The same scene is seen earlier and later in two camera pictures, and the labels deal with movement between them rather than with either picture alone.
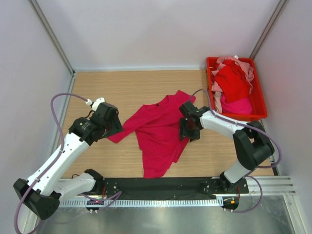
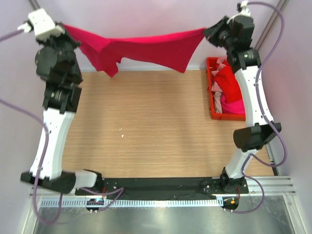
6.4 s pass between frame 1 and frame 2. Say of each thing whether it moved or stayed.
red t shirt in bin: stayed
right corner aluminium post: stayed
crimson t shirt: moved
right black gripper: moved
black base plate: stayed
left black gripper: moved
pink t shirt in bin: stayed
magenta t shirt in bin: stayed
